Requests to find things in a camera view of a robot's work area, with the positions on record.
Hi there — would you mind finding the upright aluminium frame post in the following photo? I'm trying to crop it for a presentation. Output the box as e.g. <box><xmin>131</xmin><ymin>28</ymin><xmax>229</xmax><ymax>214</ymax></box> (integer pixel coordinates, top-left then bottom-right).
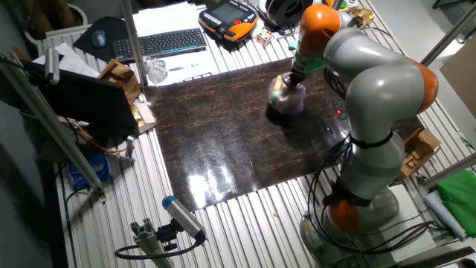
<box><xmin>119</xmin><ymin>0</ymin><xmax>149</xmax><ymax>89</ymax></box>

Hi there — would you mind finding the black camera cable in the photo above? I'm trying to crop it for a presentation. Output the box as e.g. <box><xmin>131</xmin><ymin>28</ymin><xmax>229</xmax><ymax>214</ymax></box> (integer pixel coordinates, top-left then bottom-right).
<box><xmin>114</xmin><ymin>230</ymin><xmax>208</xmax><ymax>261</ymax></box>

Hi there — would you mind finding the grey metal rail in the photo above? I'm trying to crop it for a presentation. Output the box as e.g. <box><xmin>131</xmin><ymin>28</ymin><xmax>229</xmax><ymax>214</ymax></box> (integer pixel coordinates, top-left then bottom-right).
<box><xmin>419</xmin><ymin>152</ymin><xmax>476</xmax><ymax>189</ymax></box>

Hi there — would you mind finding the open brown cardboard box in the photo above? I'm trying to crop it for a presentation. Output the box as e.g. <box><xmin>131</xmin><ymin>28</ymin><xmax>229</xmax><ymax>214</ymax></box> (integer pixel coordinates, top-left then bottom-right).
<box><xmin>97</xmin><ymin>58</ymin><xmax>141</xmax><ymax>106</ymax></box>

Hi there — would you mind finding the slanted aluminium frame rail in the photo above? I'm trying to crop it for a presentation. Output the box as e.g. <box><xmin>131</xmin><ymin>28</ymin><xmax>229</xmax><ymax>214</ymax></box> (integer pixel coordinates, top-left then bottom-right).
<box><xmin>0</xmin><ymin>51</ymin><xmax>107</xmax><ymax>202</ymax></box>

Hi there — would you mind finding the purple plastic bag of things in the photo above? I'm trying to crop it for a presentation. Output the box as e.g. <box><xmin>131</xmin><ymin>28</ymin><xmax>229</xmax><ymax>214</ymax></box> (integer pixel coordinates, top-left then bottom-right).
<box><xmin>267</xmin><ymin>75</ymin><xmax>308</xmax><ymax>115</ymax></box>

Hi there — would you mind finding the short aluminium profile stand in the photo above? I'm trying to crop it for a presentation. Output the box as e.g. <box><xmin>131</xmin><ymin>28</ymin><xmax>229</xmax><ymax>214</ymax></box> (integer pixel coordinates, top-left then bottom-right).
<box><xmin>129</xmin><ymin>217</ymin><xmax>176</xmax><ymax>268</ymax></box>

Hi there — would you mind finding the gold foil box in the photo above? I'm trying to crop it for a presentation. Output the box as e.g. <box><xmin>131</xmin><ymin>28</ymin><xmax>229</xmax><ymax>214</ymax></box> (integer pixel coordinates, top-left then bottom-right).
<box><xmin>129</xmin><ymin>100</ymin><xmax>158</xmax><ymax>135</ymax></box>

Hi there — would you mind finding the black computer keyboard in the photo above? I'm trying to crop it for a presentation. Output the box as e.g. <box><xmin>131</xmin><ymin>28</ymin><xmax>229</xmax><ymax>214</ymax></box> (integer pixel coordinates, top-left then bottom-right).
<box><xmin>111</xmin><ymin>28</ymin><xmax>208</xmax><ymax>64</ymax></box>

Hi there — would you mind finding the black laptop screen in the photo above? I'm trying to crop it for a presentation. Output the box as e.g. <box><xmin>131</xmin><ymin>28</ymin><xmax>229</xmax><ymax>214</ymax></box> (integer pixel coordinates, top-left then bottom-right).
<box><xmin>22</xmin><ymin>59</ymin><xmax>138</xmax><ymax>138</ymax></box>

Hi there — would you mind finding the green cloth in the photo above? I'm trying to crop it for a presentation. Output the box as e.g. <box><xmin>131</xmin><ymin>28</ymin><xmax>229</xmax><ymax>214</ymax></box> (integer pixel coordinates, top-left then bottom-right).
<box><xmin>434</xmin><ymin>169</ymin><xmax>476</xmax><ymax>239</ymax></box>

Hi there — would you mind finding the crumpled clear plastic bag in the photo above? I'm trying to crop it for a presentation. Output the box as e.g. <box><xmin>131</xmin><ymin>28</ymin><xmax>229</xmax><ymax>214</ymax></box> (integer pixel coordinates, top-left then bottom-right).
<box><xmin>144</xmin><ymin>56</ymin><xmax>169</xmax><ymax>86</ymax></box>

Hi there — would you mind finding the slanted grey metal post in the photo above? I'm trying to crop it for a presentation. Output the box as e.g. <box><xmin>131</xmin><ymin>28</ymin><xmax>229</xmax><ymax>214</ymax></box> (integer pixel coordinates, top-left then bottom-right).
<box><xmin>418</xmin><ymin>3</ymin><xmax>476</xmax><ymax>70</ymax></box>

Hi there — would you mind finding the silver pen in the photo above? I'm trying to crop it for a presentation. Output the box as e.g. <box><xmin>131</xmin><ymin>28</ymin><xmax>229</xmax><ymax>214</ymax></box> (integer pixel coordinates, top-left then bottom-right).
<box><xmin>167</xmin><ymin>63</ymin><xmax>199</xmax><ymax>72</ymax></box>

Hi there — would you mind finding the orange black teach pendant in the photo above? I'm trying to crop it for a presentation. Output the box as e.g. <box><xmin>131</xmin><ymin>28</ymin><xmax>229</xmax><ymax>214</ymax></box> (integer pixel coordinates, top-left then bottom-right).
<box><xmin>198</xmin><ymin>0</ymin><xmax>260</xmax><ymax>42</ymax></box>

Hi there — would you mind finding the small brown cardboard box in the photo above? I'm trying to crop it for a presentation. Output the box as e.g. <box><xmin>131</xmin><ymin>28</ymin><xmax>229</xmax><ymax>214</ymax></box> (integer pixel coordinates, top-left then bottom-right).
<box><xmin>396</xmin><ymin>127</ymin><xmax>443</xmax><ymax>182</ymax></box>

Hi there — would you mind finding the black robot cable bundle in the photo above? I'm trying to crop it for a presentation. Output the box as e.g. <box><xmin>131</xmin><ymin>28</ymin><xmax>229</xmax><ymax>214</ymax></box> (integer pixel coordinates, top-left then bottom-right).
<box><xmin>306</xmin><ymin>66</ymin><xmax>449</xmax><ymax>258</ymax></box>

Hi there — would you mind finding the silver camera on rail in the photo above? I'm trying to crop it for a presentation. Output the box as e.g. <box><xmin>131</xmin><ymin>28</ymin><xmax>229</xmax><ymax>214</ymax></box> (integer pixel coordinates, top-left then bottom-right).
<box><xmin>44</xmin><ymin>47</ymin><xmax>61</xmax><ymax>86</ymax></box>

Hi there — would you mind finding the blue tissue pack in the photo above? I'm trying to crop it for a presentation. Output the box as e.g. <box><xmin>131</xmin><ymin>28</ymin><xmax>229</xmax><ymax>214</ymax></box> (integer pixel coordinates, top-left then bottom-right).
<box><xmin>66</xmin><ymin>153</ymin><xmax>112</xmax><ymax>189</ymax></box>

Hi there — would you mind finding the silver camera with blue end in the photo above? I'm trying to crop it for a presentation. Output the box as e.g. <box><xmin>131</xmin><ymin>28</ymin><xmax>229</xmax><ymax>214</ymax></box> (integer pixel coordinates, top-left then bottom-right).
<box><xmin>161</xmin><ymin>195</ymin><xmax>208</xmax><ymax>242</ymax></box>

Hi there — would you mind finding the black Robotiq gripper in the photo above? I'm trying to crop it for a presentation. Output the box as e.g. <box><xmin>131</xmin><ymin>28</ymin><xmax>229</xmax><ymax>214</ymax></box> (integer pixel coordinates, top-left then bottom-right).
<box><xmin>280</xmin><ymin>70</ymin><xmax>310</xmax><ymax>92</ymax></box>

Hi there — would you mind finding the dark brown marble-pattern mat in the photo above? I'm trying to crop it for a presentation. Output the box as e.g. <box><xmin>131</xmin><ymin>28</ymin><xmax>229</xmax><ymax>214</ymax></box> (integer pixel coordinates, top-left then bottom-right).
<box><xmin>143</xmin><ymin>57</ymin><xmax>425</xmax><ymax>213</ymax></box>

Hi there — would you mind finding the stack of white papers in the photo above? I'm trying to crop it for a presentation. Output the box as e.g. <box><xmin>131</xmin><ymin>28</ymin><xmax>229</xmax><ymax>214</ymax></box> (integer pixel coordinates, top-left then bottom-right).
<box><xmin>32</xmin><ymin>42</ymin><xmax>101</xmax><ymax>79</ymax></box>

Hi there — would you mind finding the black mouse pad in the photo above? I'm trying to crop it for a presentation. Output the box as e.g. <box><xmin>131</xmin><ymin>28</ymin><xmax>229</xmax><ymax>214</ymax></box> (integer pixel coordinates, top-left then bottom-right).
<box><xmin>72</xmin><ymin>16</ymin><xmax>130</xmax><ymax>64</ymax></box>

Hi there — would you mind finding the white rolled sheet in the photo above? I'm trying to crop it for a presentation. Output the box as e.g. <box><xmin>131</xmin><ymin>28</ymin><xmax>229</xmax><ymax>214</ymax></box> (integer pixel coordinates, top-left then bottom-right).
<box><xmin>423</xmin><ymin>190</ymin><xmax>468</xmax><ymax>243</ymax></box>

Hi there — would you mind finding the white paper sheet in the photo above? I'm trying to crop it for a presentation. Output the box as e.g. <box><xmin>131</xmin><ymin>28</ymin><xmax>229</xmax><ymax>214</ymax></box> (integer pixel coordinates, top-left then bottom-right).
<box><xmin>132</xmin><ymin>1</ymin><xmax>221</xmax><ymax>87</ymax></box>

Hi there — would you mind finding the orange cable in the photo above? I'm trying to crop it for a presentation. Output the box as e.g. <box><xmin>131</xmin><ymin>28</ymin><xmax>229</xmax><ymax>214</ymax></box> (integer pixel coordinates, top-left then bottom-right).
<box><xmin>55</xmin><ymin>114</ymin><xmax>129</xmax><ymax>154</ymax></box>

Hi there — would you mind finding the Rubik's cube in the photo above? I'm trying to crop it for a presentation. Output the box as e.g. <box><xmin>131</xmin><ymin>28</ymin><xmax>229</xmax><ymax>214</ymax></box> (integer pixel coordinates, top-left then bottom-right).
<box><xmin>256</xmin><ymin>28</ymin><xmax>274</xmax><ymax>48</ymax></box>

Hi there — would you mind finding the gold metallic object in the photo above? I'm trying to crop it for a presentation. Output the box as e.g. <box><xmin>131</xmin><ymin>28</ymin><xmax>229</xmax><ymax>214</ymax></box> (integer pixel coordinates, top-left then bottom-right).
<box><xmin>349</xmin><ymin>7</ymin><xmax>376</xmax><ymax>29</ymax></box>

